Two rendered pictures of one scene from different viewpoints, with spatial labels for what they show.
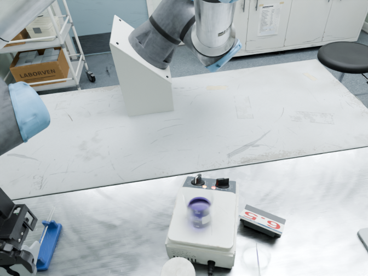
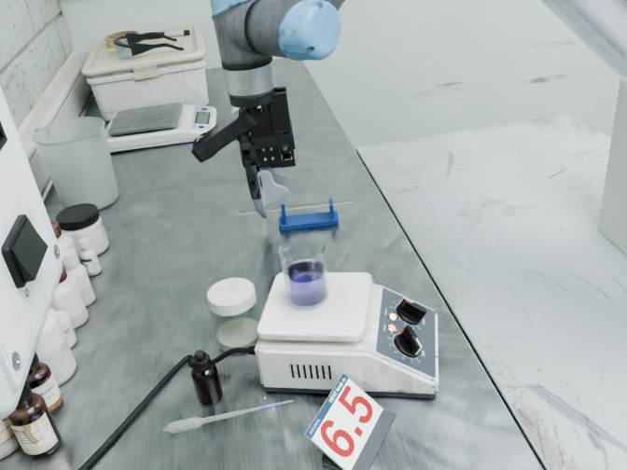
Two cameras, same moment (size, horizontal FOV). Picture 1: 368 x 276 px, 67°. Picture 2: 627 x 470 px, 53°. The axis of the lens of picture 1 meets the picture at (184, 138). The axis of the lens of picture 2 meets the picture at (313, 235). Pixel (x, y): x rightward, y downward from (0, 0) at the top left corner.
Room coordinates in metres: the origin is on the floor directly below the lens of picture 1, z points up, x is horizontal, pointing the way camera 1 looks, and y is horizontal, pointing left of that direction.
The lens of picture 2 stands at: (0.28, -0.60, 1.42)
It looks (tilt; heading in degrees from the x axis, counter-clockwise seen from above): 31 degrees down; 88
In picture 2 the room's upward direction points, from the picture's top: 7 degrees counter-clockwise
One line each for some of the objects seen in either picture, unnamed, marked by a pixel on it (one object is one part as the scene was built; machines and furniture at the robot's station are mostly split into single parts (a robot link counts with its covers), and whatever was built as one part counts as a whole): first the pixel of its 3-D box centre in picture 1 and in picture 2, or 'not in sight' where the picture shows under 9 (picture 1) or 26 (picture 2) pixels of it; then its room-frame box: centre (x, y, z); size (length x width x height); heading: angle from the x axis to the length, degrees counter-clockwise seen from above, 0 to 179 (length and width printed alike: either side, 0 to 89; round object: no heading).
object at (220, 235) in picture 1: (203, 215); (316, 304); (0.29, -0.02, 0.98); 0.12 x 0.12 x 0.01; 76
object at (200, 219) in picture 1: (197, 207); (306, 270); (0.28, -0.01, 1.02); 0.06 x 0.05 x 0.08; 53
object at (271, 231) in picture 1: (262, 218); (352, 423); (0.31, -0.15, 0.92); 0.09 x 0.06 x 0.04; 58
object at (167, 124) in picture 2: not in sight; (160, 124); (-0.01, 0.85, 0.92); 0.26 x 0.19 x 0.05; 1
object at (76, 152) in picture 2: not in sight; (75, 165); (-0.13, 0.52, 0.97); 0.18 x 0.13 x 0.15; 145
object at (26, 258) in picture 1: (17, 259); (252, 172); (0.22, 0.30, 1.02); 0.05 x 0.02 x 0.09; 87
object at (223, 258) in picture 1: (205, 216); (341, 333); (0.31, -0.03, 0.94); 0.22 x 0.13 x 0.08; 166
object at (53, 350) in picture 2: not in sight; (36, 338); (-0.06, 0.02, 0.96); 0.06 x 0.06 x 0.11
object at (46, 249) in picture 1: (44, 242); (308, 214); (0.30, 0.31, 0.92); 0.10 x 0.03 x 0.04; 177
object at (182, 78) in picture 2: not in sight; (151, 71); (-0.07, 1.15, 0.97); 0.37 x 0.31 x 0.14; 96
